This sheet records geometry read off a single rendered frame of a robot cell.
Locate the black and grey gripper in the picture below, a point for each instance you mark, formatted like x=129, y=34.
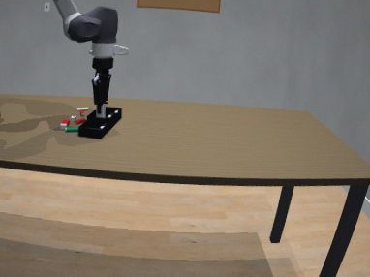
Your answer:
x=102, y=78

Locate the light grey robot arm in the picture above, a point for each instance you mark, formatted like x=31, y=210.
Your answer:
x=99, y=25

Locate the black rack of three bins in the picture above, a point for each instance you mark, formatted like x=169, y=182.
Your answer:
x=89, y=129

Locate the red and white eraser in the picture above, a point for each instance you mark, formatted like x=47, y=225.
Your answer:
x=64, y=124

